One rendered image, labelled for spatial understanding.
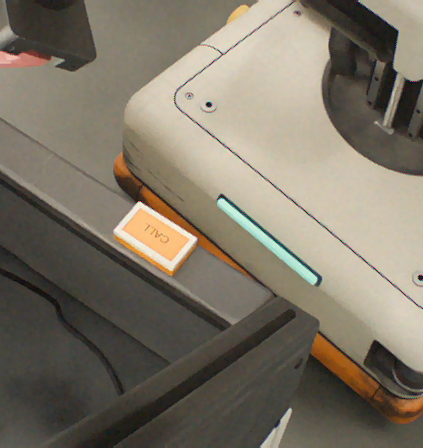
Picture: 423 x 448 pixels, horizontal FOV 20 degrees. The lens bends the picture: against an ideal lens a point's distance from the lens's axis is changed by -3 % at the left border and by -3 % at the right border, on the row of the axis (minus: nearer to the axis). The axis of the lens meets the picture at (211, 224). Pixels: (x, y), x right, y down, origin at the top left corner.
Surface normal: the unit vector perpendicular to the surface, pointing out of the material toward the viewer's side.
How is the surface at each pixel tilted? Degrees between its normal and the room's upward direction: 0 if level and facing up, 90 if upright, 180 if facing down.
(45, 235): 90
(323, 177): 0
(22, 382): 0
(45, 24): 49
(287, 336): 43
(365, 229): 0
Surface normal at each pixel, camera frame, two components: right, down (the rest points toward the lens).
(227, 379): 0.44, -0.84
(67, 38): 0.80, -0.37
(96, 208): 0.07, -0.52
